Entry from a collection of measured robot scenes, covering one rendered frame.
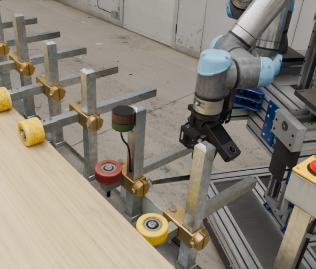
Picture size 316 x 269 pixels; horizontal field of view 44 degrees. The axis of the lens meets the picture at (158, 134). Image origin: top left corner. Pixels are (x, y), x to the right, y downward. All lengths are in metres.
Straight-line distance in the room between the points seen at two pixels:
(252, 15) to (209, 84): 0.24
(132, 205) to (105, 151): 1.57
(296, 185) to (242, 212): 1.40
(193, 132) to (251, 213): 1.15
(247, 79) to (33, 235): 0.63
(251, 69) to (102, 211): 0.51
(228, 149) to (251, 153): 1.94
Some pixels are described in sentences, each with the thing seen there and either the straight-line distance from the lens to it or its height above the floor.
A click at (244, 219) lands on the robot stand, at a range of 2.08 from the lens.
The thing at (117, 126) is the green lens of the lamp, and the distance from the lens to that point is 1.02.
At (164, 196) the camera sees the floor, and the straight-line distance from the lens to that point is 2.43.
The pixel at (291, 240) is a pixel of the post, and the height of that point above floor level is 1.06.
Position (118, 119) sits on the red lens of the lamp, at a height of 1.10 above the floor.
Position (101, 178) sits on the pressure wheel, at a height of 0.89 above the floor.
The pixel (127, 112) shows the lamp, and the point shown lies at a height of 1.11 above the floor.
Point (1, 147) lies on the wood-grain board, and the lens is 1.29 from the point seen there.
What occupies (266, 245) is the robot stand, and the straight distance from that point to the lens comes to 1.99.
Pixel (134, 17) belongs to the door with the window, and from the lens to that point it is 5.04.
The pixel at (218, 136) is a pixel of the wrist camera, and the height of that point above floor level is 1.09.
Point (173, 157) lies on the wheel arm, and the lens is 1.31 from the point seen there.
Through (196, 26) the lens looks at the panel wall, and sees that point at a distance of 4.37.
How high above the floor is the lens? 1.62
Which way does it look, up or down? 33 degrees down
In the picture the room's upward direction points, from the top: 5 degrees clockwise
